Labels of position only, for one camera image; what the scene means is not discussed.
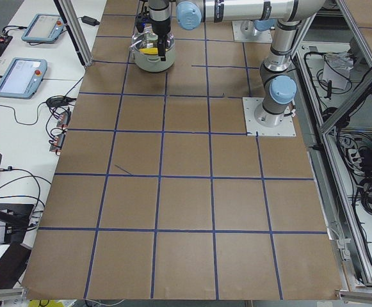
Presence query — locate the near teach pendant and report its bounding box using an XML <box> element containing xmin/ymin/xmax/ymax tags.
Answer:
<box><xmin>0</xmin><ymin>58</ymin><xmax>47</xmax><ymax>99</ymax></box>

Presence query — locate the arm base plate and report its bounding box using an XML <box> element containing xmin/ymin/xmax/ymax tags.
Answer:
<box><xmin>232</xmin><ymin>19</ymin><xmax>275</xmax><ymax>43</ymax></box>
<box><xmin>243</xmin><ymin>97</ymin><xmax>296</xmax><ymax>138</ymax></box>

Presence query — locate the small circuit board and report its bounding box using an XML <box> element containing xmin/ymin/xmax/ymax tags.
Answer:
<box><xmin>47</xmin><ymin>109</ymin><xmax>72</xmax><ymax>155</ymax></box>

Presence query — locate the far teach pendant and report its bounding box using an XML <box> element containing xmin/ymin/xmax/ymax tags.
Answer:
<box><xmin>21</xmin><ymin>13</ymin><xmax>65</xmax><ymax>43</ymax></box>

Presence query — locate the black power adapter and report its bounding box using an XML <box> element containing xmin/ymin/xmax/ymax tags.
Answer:
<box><xmin>81</xmin><ymin>15</ymin><xmax>100</xmax><ymax>26</ymax></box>

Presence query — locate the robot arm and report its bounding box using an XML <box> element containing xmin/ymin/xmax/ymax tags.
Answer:
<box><xmin>175</xmin><ymin>0</ymin><xmax>324</xmax><ymax>128</ymax></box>
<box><xmin>148</xmin><ymin>0</ymin><xmax>171</xmax><ymax>61</ymax></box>

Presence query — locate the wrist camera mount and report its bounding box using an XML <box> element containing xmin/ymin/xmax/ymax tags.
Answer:
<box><xmin>135</xmin><ymin>6</ymin><xmax>150</xmax><ymax>33</ymax></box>

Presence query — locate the teach pendant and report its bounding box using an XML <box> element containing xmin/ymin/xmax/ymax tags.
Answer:
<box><xmin>21</xmin><ymin>13</ymin><xmax>65</xmax><ymax>43</ymax></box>
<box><xmin>0</xmin><ymin>58</ymin><xmax>47</xmax><ymax>99</ymax></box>

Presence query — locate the aluminium frame rail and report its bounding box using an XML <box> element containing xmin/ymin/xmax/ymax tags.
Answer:
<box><xmin>319</xmin><ymin>0</ymin><xmax>372</xmax><ymax>288</ymax></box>

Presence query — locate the pale green cooking pot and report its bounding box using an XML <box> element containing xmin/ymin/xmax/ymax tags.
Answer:
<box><xmin>130</xmin><ymin>26</ymin><xmax>176</xmax><ymax>72</ymax></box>

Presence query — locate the black cable bundle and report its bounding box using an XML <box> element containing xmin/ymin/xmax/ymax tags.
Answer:
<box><xmin>336</xmin><ymin>127</ymin><xmax>372</xmax><ymax>218</ymax></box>

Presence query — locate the yellow corn cob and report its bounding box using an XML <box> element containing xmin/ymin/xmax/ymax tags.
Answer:
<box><xmin>140</xmin><ymin>47</ymin><xmax>158</xmax><ymax>55</ymax></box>

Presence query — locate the aluminium frame post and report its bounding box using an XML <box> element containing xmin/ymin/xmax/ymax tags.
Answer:
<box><xmin>53</xmin><ymin>0</ymin><xmax>93</xmax><ymax>67</ymax></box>

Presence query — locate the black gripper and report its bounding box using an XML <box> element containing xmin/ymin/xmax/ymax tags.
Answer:
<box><xmin>152</xmin><ymin>19</ymin><xmax>170</xmax><ymax>61</ymax></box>

